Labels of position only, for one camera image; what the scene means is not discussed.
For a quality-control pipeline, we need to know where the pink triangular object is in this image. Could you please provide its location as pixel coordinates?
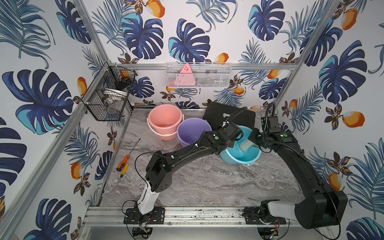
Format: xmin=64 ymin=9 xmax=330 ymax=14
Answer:
xmin=174 ymin=63 xmax=196 ymax=87

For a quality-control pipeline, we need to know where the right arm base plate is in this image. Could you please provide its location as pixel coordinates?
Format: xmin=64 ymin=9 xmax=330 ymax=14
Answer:
xmin=242 ymin=206 xmax=287 ymax=226

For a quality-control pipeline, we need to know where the black plastic tool case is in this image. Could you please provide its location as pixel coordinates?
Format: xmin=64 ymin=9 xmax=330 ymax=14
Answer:
xmin=203 ymin=102 xmax=256 ymax=131

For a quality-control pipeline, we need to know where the aluminium front rail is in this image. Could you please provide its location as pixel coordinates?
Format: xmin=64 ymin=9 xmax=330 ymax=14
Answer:
xmin=83 ymin=207 xmax=301 ymax=228

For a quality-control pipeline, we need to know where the purple plastic bucket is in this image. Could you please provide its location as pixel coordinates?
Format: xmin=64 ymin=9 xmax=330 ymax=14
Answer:
xmin=177 ymin=118 xmax=212 ymax=147

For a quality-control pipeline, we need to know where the black wire basket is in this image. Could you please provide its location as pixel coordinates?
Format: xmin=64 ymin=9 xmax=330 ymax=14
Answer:
xmin=81 ymin=63 xmax=138 ymax=122

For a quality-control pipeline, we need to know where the yellow handled screwdriver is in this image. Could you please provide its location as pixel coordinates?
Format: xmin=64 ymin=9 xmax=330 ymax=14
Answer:
xmin=120 ymin=164 xmax=129 ymax=178

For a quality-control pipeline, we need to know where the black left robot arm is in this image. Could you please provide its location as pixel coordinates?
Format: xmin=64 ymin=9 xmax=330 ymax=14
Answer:
xmin=137 ymin=123 xmax=244 ymax=215

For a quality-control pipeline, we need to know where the pink plastic bucket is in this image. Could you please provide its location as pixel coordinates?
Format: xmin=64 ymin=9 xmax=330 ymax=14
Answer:
xmin=147 ymin=104 xmax=185 ymax=141

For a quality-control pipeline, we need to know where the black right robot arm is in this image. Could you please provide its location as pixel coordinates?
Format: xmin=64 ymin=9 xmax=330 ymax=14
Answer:
xmin=249 ymin=116 xmax=348 ymax=229

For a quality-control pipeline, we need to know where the white wire shelf basket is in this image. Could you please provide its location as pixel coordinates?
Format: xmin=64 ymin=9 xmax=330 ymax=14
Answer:
xmin=165 ymin=63 xmax=232 ymax=89

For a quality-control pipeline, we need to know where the orange handled screwdriver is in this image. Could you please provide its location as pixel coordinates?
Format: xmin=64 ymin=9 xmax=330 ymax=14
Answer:
xmin=116 ymin=139 xmax=141 ymax=172

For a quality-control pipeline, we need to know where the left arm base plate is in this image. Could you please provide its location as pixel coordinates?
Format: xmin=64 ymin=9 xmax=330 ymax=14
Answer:
xmin=124 ymin=207 xmax=165 ymax=225

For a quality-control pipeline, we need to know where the turquoise plastic bucket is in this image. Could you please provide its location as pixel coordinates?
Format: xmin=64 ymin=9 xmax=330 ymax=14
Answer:
xmin=220 ymin=125 xmax=262 ymax=166

